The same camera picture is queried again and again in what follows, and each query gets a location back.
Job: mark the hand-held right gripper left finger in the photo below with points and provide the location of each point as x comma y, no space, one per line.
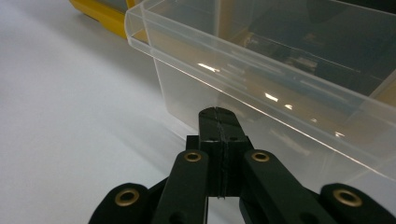
210,137

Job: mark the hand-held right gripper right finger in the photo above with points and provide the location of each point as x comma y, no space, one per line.
233,137

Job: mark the clear plastic drawer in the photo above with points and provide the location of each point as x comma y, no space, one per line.
193,84

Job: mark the yellow black organizer case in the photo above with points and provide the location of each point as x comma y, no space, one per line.
102,14

